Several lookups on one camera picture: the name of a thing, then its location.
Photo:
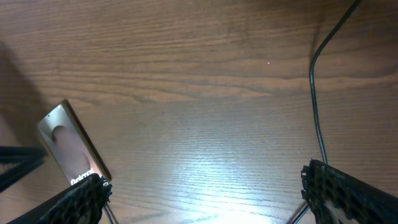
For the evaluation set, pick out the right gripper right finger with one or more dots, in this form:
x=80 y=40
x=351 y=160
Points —
x=336 y=197

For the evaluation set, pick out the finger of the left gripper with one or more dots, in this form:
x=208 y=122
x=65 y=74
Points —
x=17 y=162

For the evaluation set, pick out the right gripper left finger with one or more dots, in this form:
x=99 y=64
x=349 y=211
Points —
x=82 y=203

